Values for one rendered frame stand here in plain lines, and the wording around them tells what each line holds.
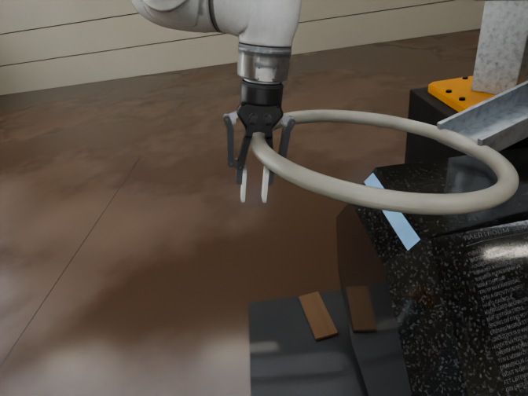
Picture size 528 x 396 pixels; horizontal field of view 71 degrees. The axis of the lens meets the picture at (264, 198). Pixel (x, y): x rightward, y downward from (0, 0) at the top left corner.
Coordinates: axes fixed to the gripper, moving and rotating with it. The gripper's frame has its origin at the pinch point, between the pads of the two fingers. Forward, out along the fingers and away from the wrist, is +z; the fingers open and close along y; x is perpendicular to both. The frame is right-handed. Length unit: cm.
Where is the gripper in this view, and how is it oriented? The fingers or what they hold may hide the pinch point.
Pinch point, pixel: (254, 185)
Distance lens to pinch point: 74.0
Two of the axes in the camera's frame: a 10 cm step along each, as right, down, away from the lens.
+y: 9.9, 0.2, 1.4
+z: -0.8, 8.9, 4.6
